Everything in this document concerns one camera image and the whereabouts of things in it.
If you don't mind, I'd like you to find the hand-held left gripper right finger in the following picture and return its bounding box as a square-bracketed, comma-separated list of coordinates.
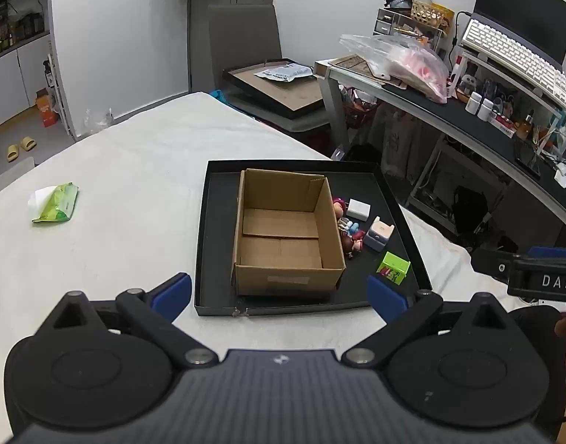
[341, 275, 503, 367]

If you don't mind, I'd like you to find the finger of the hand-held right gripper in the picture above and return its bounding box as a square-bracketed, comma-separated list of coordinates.
[470, 247, 517, 284]

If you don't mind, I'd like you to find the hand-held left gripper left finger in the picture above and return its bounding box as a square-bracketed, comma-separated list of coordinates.
[52, 273, 219, 371]

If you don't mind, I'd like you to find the green toy block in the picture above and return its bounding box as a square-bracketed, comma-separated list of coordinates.
[377, 252, 411, 285]

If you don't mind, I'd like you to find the shallow black tray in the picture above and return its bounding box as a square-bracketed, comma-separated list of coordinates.
[193, 160, 432, 317]

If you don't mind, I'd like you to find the lilac toy box beige lid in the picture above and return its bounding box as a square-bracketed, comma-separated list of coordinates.
[363, 216, 395, 253]

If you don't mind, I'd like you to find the brown-haired doll figure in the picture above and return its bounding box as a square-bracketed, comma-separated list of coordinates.
[341, 232, 368, 260]

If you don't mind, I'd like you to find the small blue white figure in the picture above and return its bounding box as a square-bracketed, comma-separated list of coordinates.
[338, 217, 362, 238]

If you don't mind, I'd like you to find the white rectangular block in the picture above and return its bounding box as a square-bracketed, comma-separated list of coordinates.
[347, 198, 373, 221]

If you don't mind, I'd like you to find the brown cardboard box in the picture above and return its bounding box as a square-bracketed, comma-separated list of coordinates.
[231, 168, 347, 297]

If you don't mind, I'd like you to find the black phone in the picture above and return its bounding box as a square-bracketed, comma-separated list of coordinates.
[512, 138, 542, 180]

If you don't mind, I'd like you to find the green tissue pack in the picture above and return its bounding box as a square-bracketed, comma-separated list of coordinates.
[32, 182, 80, 224]

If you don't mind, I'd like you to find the beige tote bag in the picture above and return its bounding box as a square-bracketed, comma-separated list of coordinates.
[380, 106, 425, 179]

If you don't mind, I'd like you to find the grey desk with black mat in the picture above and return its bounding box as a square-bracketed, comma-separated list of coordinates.
[314, 54, 566, 241]

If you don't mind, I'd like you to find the red basket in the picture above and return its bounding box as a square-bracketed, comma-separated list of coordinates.
[343, 97, 381, 129]

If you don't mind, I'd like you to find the white monitor riser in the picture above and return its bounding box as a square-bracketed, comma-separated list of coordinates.
[455, 39, 566, 123]

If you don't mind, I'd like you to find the white keyboard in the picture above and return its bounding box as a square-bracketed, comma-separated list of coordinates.
[461, 18, 566, 106]

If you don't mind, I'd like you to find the orange carton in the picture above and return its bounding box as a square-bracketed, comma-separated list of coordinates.
[36, 95, 60, 128]

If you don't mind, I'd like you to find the clear plastic bag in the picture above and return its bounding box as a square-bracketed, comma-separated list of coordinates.
[340, 33, 450, 104]

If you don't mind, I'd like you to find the black tray with cardboard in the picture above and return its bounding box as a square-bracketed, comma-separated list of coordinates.
[221, 58, 331, 121]

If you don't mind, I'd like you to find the white printed paper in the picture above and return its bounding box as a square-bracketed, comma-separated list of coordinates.
[254, 63, 314, 83]

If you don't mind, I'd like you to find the black monitor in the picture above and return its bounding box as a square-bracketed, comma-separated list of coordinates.
[472, 0, 566, 71]

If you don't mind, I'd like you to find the grey chair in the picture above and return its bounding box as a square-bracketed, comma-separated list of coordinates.
[208, 4, 332, 132]

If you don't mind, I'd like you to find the wicker basket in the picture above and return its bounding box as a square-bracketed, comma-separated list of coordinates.
[411, 0, 447, 31]

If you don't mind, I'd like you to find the white cabinet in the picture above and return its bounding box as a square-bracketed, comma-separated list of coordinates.
[0, 32, 68, 130]

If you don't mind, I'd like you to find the small drawer organizer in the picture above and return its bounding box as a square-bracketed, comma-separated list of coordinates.
[372, 7, 415, 37]

